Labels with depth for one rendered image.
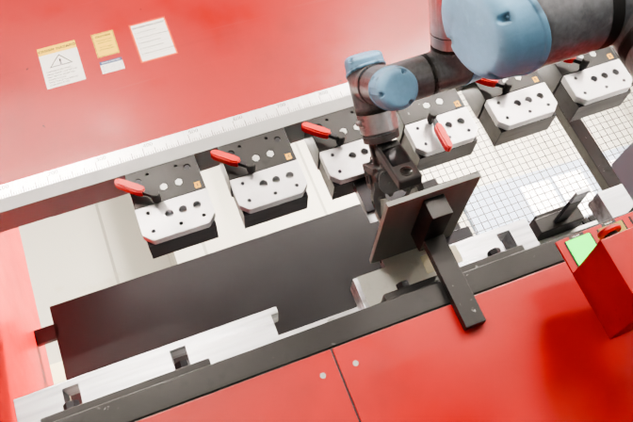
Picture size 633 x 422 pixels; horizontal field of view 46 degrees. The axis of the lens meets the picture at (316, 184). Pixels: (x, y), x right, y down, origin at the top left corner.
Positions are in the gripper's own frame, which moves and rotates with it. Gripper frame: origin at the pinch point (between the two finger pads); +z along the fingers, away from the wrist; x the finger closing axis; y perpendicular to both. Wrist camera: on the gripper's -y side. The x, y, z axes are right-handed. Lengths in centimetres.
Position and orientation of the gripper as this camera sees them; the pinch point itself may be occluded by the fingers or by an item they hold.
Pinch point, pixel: (406, 231)
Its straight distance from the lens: 147.1
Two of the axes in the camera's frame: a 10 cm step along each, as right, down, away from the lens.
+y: -2.7, -1.9, 9.4
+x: -9.3, 3.0, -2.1
